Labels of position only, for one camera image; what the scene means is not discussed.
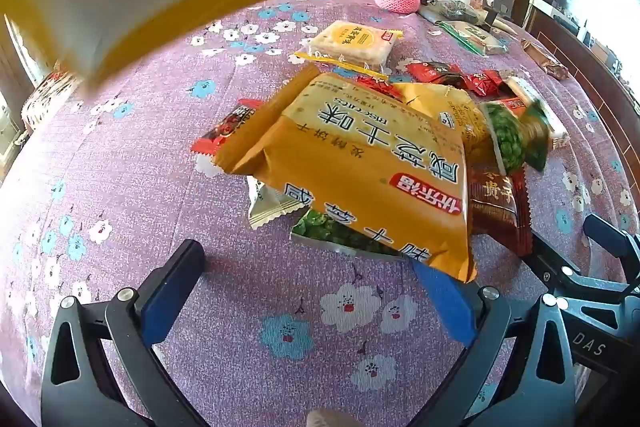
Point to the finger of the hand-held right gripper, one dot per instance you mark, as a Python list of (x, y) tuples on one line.
[(555, 267), (612, 239)]

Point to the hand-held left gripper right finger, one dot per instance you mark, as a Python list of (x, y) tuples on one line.
[(442, 302)]

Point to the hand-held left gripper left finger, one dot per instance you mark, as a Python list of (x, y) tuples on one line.
[(165, 307)]

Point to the dark red snack packet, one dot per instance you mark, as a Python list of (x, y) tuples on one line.
[(495, 207)]

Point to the green pea snack packet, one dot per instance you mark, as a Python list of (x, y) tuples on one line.
[(325, 229), (510, 139)]

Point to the small white snack packet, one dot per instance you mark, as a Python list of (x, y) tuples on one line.
[(272, 207)]

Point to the large yellow biscuit bag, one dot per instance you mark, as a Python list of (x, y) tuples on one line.
[(350, 157)]

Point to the small yellow biscuit bag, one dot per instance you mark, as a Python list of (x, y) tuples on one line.
[(435, 107)]

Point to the purple floral tablecloth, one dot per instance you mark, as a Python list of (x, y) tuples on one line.
[(150, 207)]

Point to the red and black candy packet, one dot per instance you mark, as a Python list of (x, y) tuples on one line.
[(225, 132)]

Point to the brown wooden cabinet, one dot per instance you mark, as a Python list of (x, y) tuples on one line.
[(575, 57)]

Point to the brown snack bar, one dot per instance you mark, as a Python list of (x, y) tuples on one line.
[(545, 59)]

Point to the red candy with dark print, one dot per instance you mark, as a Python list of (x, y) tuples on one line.
[(432, 73)]

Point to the red patterned cushion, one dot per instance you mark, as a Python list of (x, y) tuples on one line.
[(45, 99)]

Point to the round cracker pack green label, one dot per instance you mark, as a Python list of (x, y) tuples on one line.
[(475, 38)]

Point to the clear yellow cracker pack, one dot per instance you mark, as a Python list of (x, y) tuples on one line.
[(350, 42)]

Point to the dark snack bag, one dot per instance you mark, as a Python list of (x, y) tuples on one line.
[(450, 10)]

